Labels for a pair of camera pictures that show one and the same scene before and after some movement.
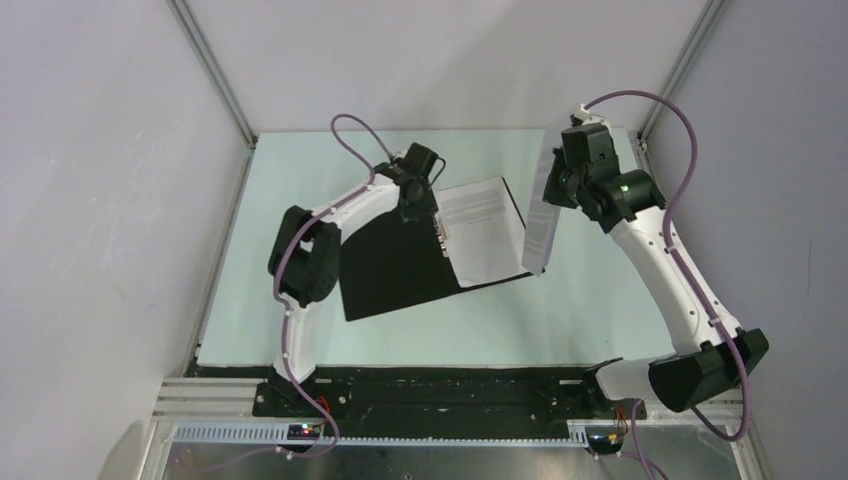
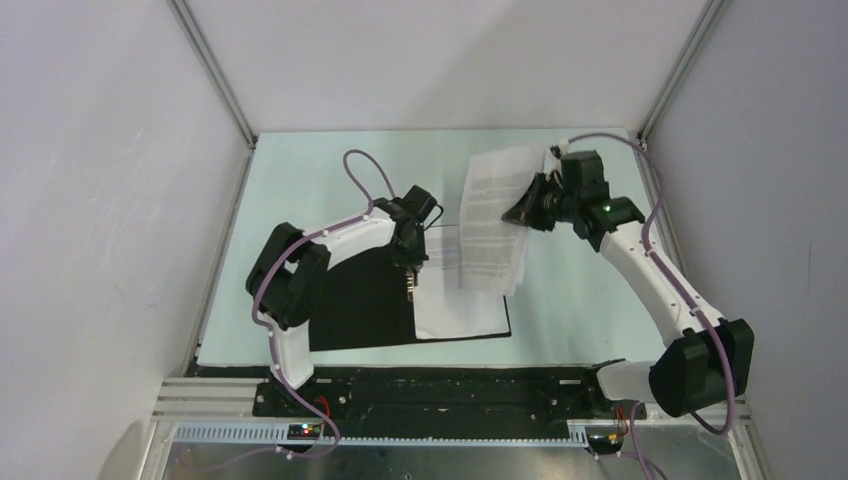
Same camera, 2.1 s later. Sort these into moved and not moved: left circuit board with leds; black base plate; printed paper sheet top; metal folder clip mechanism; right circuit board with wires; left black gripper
Moved: left black gripper; metal folder clip mechanism; printed paper sheet top
Not moved: black base plate; left circuit board with leds; right circuit board with wires
